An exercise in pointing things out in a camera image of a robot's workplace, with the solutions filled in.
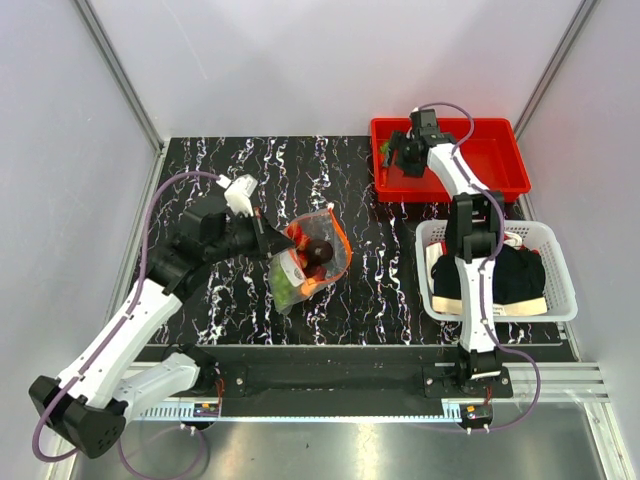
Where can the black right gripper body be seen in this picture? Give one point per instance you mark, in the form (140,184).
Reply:
(410,166)

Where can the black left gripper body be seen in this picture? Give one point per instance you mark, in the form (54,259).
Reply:
(247,236)

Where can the clear zip top bag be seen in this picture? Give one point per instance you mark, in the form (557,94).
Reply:
(321,224)

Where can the green fake lettuce leaf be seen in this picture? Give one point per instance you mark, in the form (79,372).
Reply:
(384,148)

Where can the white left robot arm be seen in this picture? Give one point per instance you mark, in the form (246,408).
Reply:
(90,403)

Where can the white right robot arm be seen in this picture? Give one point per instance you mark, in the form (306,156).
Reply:
(474,234)

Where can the red fake strawberries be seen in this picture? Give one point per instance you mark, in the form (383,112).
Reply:
(301,239)

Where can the green fake grapes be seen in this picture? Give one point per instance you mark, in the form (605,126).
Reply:
(281,288)

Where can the dark purple fake fruit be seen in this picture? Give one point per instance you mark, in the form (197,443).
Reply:
(319,252)

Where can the black bag in basket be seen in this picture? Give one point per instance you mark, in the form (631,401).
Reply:
(519,275)

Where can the red plastic bin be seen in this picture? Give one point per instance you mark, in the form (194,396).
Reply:
(490,159)

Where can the white red cloth in basket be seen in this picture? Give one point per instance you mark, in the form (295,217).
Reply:
(515,237)

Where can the beige item in basket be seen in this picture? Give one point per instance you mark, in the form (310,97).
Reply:
(526,308)

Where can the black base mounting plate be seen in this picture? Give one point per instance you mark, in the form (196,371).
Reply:
(339,405)

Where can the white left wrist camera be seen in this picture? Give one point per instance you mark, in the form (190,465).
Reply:
(238,192)

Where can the aluminium frame rail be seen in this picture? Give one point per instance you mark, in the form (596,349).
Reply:
(519,381)

